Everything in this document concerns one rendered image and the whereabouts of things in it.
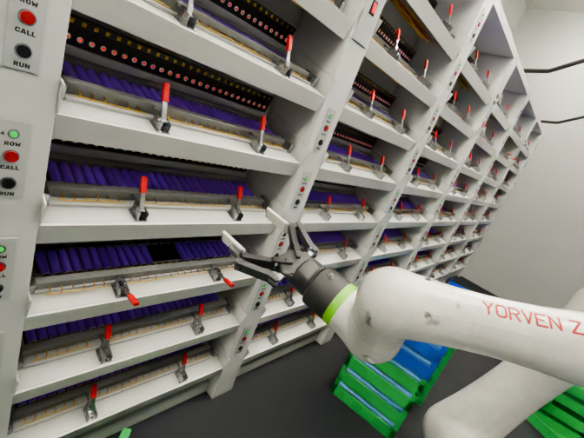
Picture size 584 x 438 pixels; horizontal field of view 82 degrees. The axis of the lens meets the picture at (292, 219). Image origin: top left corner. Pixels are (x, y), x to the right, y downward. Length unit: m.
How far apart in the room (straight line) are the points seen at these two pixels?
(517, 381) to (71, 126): 0.94
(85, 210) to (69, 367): 0.39
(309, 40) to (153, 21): 0.53
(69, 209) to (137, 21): 0.36
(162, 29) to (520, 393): 0.94
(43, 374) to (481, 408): 0.93
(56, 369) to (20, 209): 0.42
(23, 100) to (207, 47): 0.31
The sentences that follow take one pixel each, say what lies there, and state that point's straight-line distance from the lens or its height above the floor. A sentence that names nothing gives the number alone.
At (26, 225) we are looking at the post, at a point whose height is 0.73.
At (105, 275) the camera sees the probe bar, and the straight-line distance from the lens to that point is 0.88.
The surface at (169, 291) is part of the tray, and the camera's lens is 0.93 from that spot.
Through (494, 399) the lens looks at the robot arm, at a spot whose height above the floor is 0.67.
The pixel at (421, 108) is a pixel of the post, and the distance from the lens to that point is 1.63.
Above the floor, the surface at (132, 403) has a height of 0.15.
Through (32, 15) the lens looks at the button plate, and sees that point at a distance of 0.62.
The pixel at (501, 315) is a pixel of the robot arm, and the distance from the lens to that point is 0.57.
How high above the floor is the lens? 1.06
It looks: 17 degrees down
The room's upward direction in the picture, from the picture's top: 21 degrees clockwise
